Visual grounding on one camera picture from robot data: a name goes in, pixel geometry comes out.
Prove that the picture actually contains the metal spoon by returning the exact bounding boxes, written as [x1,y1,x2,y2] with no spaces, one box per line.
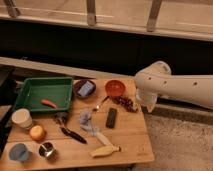
[92,96,109,112]

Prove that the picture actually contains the wooden table board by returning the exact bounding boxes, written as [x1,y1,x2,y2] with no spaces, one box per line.
[0,79,154,171]

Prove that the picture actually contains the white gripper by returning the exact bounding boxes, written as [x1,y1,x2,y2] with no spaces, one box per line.
[136,88,158,113]

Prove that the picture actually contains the yellow orange fruit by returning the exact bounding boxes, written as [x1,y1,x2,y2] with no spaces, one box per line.
[29,125,45,141]

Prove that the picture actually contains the orange carrot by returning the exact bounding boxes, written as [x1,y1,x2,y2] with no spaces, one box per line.
[41,99,58,109]

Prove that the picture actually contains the blue plastic cup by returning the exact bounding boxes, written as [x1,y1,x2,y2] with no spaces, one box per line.
[9,143,30,162]

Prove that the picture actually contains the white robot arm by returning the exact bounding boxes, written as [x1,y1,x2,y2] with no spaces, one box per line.
[134,61,213,113]

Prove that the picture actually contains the black remote control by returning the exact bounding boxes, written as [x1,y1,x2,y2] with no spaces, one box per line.
[106,108,117,128]

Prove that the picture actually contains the yellow banana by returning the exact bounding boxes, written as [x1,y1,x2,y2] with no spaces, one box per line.
[90,145,121,158]

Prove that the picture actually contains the dark bowl with blue sponge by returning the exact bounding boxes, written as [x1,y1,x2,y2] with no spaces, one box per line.
[73,79,96,98]

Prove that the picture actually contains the green plastic tray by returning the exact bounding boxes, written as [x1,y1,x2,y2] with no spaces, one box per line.
[13,77,73,114]

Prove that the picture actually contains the blue grey cloth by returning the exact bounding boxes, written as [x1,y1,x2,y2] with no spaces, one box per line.
[79,110,99,136]

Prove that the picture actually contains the orange plastic bowl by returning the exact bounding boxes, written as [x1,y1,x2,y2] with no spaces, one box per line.
[105,80,125,98]

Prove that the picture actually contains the white handled tool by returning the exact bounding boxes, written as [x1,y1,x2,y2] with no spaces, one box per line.
[96,132,113,146]

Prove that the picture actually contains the black handled brush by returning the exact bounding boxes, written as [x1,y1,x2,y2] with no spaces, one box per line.
[54,112,87,144]

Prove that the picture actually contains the white paper cup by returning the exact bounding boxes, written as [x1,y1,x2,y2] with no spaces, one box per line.
[12,108,33,129]

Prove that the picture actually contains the small metal cup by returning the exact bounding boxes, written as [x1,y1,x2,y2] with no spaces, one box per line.
[39,142,55,159]

